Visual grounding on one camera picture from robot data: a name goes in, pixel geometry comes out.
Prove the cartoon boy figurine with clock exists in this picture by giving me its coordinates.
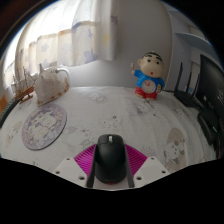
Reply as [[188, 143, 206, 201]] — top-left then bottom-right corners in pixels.
[[130, 50, 166, 101]]

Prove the white wall shelf unit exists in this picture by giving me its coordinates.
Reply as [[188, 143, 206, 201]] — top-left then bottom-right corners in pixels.
[[168, 9, 224, 68]]

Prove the round purple printed mouse pad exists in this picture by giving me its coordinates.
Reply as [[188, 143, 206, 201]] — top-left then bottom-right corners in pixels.
[[21, 103, 68, 151]]

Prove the black monitor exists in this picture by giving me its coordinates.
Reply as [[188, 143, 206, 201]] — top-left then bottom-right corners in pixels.
[[196, 54, 224, 158]]

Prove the white curtain with star print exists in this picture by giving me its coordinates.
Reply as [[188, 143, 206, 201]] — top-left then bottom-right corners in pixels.
[[3, 0, 119, 88]]

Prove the white printed tablecloth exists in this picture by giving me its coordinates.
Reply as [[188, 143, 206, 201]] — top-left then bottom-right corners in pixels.
[[0, 85, 218, 192]]

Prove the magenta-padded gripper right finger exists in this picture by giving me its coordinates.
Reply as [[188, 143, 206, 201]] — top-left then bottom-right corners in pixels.
[[123, 143, 170, 189]]

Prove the black box under monitor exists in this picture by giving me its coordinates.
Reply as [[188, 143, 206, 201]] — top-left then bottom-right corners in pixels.
[[196, 111, 219, 146]]

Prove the black router with antennas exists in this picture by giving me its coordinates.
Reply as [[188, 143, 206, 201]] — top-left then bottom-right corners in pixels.
[[173, 61, 205, 108]]

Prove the large white conch shell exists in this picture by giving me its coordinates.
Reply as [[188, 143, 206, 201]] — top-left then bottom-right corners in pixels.
[[33, 63, 70, 107]]

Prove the black computer mouse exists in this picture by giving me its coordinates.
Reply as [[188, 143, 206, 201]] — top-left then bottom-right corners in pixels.
[[94, 133, 128, 185]]

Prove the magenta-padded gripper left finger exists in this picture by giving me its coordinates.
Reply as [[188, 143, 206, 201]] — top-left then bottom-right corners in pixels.
[[53, 143, 99, 188]]

